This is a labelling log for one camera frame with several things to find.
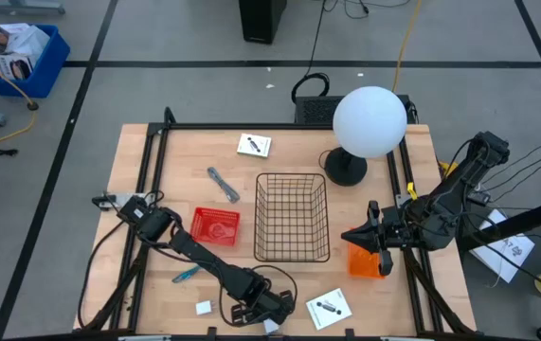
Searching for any black floor cable tangle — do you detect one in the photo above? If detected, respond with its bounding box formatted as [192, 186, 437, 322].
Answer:
[322, 0, 414, 21]

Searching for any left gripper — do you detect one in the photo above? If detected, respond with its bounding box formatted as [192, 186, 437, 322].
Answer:
[230, 278, 298, 329]

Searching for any black tripod bar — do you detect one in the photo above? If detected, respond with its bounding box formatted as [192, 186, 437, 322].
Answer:
[457, 191, 541, 255]

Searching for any small white product box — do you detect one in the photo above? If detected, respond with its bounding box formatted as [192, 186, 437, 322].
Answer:
[236, 133, 273, 159]

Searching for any black computer tower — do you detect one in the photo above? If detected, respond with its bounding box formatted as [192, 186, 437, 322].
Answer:
[238, 0, 288, 45]

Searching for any yellow extension cable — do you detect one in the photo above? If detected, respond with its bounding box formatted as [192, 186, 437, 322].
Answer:
[0, 43, 39, 152]
[391, 0, 424, 94]

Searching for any white paper sheet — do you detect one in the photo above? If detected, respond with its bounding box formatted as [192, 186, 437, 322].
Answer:
[468, 207, 536, 284]

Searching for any black arm base cable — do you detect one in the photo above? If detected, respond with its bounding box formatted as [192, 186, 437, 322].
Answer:
[76, 220, 127, 331]

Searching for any grey side table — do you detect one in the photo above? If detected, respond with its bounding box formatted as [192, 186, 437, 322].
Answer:
[457, 203, 541, 341]

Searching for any black ventilated case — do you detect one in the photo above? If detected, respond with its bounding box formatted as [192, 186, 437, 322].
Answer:
[293, 94, 417, 125]

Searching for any white globe lamp black base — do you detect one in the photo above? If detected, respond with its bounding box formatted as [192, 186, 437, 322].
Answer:
[322, 85, 408, 188]

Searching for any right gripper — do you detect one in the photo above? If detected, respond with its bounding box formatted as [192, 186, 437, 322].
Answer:
[340, 201, 425, 278]

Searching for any black aluminium table frame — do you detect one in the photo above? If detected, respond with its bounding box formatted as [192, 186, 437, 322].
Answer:
[73, 106, 478, 341]

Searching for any blue plastic floor bin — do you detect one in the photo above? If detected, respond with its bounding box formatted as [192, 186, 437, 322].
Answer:
[0, 23, 71, 99]

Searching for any black coiled power cable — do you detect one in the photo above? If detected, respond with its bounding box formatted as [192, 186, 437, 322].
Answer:
[290, 0, 332, 104]

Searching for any grey cable bundle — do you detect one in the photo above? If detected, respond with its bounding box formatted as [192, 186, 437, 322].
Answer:
[206, 166, 242, 205]

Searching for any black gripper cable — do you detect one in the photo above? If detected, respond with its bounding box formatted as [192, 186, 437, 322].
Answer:
[217, 263, 299, 329]

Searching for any large white product box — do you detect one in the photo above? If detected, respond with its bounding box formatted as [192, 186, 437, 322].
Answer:
[305, 287, 353, 332]

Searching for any white printed carton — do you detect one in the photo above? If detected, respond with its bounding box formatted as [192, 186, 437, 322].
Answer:
[0, 52, 34, 81]

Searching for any black wire basket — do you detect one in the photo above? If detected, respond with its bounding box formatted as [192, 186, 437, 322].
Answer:
[253, 171, 332, 263]

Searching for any blue cable bundle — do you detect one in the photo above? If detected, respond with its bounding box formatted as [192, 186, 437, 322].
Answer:
[171, 264, 203, 284]

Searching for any red plastic basket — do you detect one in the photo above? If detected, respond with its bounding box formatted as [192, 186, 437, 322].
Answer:
[189, 206, 242, 247]

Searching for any yellow connector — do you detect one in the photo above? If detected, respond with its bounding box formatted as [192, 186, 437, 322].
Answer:
[439, 160, 460, 179]

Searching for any orange plastic basket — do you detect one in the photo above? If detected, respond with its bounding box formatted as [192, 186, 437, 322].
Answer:
[347, 229, 388, 279]

